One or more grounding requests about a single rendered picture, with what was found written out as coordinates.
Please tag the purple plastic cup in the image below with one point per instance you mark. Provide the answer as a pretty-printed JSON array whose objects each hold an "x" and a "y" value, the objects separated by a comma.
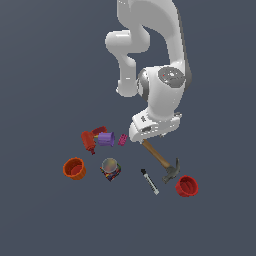
[{"x": 106, "y": 139}]

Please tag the red power drill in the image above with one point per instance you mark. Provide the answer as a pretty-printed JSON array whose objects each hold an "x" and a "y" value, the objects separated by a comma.
[{"x": 88, "y": 141}]

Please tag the white marker with black cap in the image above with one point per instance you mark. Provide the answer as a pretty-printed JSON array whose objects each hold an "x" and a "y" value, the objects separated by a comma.
[{"x": 149, "y": 181}]

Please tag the colourful can with grey lid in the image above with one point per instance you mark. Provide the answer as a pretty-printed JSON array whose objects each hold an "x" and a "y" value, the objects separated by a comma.
[{"x": 110, "y": 168}]

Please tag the orange plastic cup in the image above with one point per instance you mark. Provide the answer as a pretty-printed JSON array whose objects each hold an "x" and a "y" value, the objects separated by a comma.
[{"x": 74, "y": 168}]

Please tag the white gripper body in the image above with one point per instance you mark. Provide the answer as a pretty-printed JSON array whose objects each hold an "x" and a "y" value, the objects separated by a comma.
[{"x": 153, "y": 128}]

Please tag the red plastic cup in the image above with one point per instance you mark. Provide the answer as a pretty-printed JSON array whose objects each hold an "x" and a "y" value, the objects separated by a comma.
[{"x": 186, "y": 186}]

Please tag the magenta toy brick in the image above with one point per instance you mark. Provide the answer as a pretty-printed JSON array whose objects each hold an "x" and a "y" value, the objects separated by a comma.
[{"x": 122, "y": 139}]

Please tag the red cylindrical block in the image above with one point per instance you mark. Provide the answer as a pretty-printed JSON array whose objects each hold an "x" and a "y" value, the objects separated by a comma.
[{"x": 99, "y": 130}]

